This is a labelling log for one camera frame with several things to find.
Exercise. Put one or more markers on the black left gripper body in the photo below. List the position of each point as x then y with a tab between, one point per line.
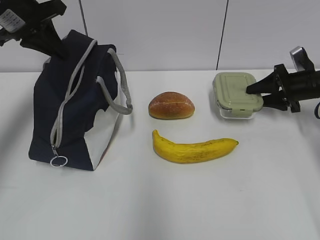
22	18

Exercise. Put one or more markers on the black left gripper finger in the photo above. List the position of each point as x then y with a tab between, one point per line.
37	43
50	42

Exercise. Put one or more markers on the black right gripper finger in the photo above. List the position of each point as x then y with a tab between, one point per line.
273	101
267	85

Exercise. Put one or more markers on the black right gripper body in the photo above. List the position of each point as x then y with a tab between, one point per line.
295	87

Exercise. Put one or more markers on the glass container with green lid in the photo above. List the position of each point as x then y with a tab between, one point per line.
231	97

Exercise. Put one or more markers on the navy and white lunch bag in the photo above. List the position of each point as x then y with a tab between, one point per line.
76	104

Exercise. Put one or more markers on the yellow banana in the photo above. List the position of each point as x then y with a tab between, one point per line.
191	153

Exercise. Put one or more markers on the brown bread roll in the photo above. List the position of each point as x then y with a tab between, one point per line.
171	105

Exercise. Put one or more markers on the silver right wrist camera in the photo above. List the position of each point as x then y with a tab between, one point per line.
301	60

